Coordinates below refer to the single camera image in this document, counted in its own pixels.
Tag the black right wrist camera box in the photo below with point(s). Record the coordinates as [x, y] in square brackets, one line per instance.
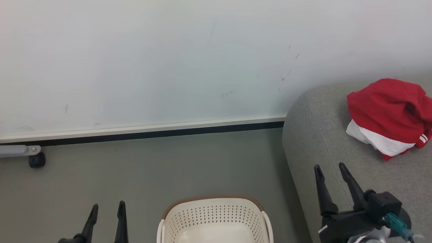
[384, 204]

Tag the grey fabric sofa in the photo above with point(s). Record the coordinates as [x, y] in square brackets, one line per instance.
[320, 135]

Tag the cream perforated laundry basket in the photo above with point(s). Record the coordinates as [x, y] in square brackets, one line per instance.
[216, 219]

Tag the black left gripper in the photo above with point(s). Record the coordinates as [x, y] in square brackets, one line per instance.
[72, 239]

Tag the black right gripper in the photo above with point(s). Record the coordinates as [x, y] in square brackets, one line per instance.
[347, 226]

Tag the grey metal stand leg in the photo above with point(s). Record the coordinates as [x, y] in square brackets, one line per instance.
[17, 151]

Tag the black caster wheel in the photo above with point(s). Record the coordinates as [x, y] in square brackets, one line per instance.
[37, 160]

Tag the red and white jersey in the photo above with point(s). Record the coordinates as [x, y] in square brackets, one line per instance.
[388, 111]

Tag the white and black baseboard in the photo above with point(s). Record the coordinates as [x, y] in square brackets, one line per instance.
[135, 132]

